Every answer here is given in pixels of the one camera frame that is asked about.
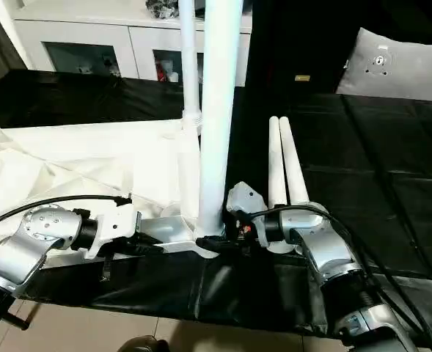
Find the white plastic table leg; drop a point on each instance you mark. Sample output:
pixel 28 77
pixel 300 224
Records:
pixel 293 169
pixel 276 169
pixel 219 95
pixel 189 59

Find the small yellow label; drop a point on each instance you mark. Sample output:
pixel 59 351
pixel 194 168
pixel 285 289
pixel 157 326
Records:
pixel 301 78

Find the light grey pillow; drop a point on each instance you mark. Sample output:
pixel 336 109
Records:
pixel 399 66

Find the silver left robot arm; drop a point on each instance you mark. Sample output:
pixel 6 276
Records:
pixel 25 249

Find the black work mat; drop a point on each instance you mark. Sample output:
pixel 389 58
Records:
pixel 377 183

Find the white plastic table top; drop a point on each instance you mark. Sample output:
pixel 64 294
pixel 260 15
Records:
pixel 76 169

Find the white glass-door cabinet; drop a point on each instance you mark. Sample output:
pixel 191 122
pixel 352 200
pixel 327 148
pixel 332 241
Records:
pixel 105 37

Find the dark robot body part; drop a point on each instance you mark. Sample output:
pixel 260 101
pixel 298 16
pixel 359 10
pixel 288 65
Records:
pixel 142 345

